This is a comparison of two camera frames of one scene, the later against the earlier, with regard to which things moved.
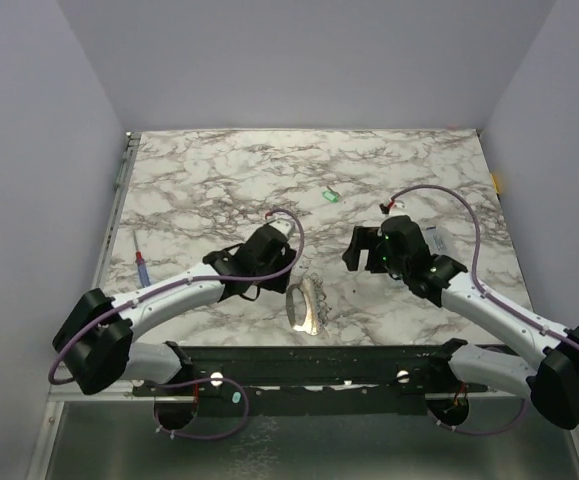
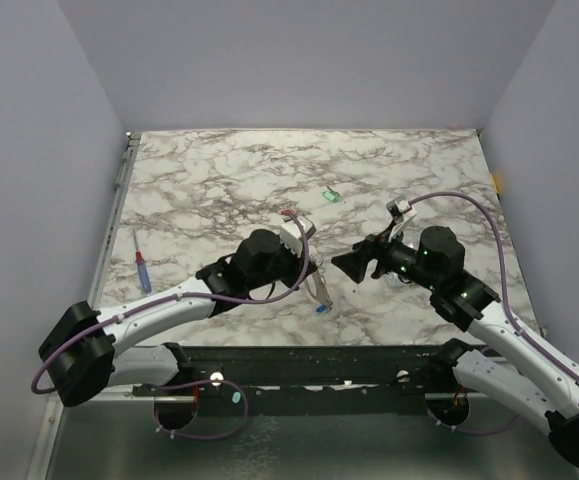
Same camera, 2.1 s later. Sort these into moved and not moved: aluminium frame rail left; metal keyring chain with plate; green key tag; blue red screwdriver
Moved: metal keyring chain with plate
Not moved: blue red screwdriver; aluminium frame rail left; green key tag
